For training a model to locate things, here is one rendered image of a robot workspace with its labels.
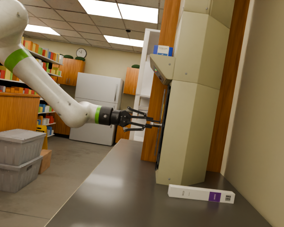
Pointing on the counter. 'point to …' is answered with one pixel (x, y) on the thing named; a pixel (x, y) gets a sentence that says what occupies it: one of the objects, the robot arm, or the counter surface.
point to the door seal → (163, 130)
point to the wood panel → (226, 95)
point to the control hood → (163, 66)
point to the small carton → (163, 50)
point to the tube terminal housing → (192, 99)
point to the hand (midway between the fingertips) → (153, 123)
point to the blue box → (157, 50)
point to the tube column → (209, 9)
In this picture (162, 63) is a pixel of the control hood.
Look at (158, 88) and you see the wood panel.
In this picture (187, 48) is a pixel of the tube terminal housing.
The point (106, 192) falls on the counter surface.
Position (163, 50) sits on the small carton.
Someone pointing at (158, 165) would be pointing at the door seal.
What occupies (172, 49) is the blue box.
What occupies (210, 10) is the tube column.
